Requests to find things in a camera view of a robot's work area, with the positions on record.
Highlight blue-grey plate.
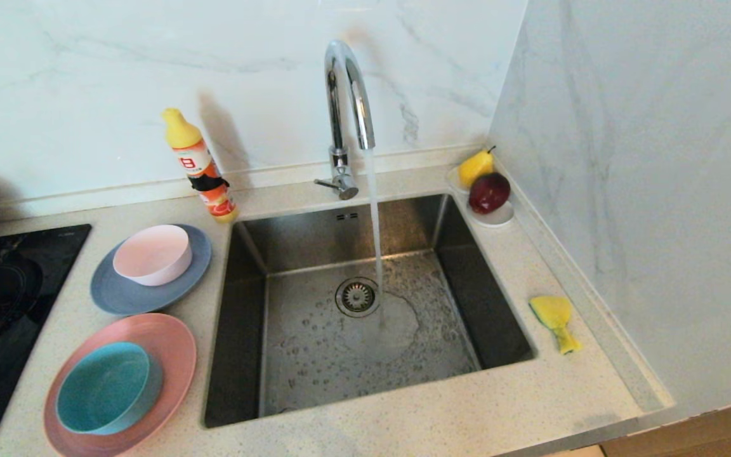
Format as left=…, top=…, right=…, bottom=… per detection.
left=90, top=223, right=213, bottom=316

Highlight yellow fish-shaped sponge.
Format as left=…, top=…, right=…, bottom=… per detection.
left=529, top=296, right=583, bottom=355

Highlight small white dish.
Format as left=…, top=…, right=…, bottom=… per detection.
left=446, top=166, right=516, bottom=227

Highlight round metal drain strainer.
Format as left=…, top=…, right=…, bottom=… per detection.
left=335, top=277, right=382, bottom=318

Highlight light wooden cabinet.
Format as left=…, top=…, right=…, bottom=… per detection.
left=600, top=394, right=731, bottom=457

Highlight yellow pear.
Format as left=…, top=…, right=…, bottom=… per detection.
left=458, top=145, right=497, bottom=189

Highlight pale pink bowl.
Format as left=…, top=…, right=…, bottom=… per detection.
left=112, top=224, right=193, bottom=286

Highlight black induction cooktop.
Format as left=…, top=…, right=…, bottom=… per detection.
left=0, top=223, right=93, bottom=457

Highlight stainless steel sink basin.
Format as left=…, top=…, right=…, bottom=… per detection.
left=204, top=192, right=538, bottom=429

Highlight chrome gooseneck faucet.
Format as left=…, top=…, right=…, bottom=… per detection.
left=314, top=39, right=376, bottom=201

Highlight yellow-capped orange dish soap bottle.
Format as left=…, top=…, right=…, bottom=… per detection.
left=162, top=108, right=239, bottom=223

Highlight teal bowl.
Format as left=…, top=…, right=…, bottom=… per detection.
left=56, top=342, right=163, bottom=436

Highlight dark red apple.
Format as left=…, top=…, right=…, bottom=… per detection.
left=468, top=172, right=511, bottom=215

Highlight pink plate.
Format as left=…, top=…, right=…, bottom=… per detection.
left=43, top=313, right=197, bottom=457

